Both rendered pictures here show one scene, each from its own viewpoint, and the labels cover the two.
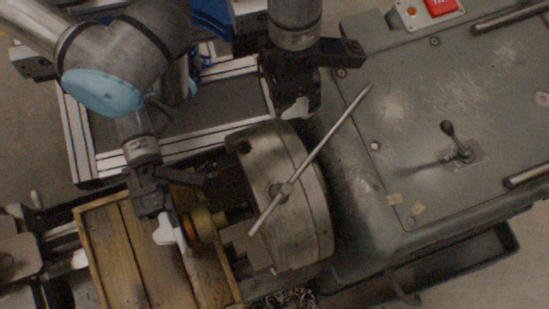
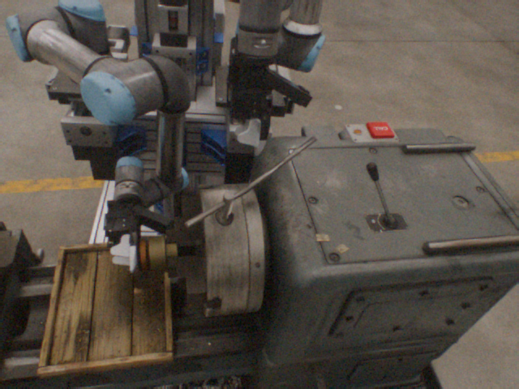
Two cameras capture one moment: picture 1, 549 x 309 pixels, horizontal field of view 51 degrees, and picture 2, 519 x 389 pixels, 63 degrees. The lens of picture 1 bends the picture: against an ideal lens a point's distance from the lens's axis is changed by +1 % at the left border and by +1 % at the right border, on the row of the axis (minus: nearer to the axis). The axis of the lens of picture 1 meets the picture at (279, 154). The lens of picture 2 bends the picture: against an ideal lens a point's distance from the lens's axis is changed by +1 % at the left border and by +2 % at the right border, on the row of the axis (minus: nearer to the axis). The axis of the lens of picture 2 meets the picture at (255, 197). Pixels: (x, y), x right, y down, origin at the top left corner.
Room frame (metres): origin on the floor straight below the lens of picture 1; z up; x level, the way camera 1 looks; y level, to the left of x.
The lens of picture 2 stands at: (-0.27, -0.23, 1.91)
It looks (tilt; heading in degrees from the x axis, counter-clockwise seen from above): 46 degrees down; 16
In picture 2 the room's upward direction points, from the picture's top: 10 degrees clockwise
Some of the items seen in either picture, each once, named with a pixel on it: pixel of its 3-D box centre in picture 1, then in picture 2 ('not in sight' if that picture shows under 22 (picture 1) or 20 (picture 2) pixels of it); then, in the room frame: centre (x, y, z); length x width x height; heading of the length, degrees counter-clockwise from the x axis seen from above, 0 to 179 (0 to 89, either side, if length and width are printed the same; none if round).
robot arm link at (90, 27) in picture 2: not in sight; (82, 23); (0.67, 0.63, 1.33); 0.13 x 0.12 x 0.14; 157
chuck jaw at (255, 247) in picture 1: (253, 250); (193, 281); (0.18, 0.01, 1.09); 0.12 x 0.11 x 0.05; 33
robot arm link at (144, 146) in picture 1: (142, 153); (128, 196); (0.34, 0.29, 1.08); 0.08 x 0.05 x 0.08; 123
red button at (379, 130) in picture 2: (439, 2); (379, 130); (0.73, -0.26, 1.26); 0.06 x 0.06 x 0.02; 33
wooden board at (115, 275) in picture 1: (158, 257); (113, 300); (0.15, 0.23, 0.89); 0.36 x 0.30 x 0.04; 33
